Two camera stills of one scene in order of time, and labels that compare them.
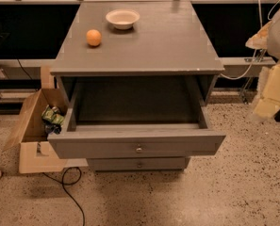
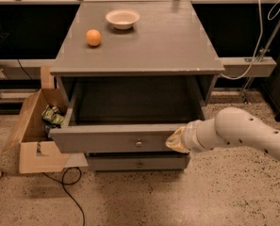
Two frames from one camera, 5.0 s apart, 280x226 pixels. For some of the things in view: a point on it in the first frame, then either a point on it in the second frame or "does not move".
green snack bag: (53, 115) does not move
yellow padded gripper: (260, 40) → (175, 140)
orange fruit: (93, 38) does not move
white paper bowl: (123, 19) does not move
